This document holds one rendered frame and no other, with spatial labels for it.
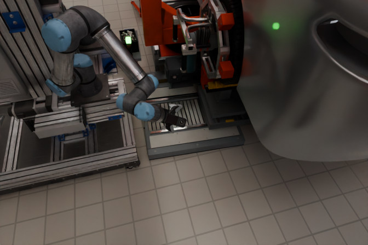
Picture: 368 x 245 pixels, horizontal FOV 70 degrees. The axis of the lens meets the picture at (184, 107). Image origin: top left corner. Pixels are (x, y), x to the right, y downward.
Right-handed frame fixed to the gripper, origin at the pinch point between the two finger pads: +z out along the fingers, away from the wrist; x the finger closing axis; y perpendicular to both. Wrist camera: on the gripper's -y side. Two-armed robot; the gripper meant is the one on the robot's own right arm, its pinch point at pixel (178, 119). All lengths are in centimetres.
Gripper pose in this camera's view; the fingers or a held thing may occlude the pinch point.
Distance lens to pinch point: 140.5
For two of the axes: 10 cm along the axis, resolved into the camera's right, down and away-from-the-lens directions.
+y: -8.8, -2.7, 3.9
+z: 3.7, 1.3, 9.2
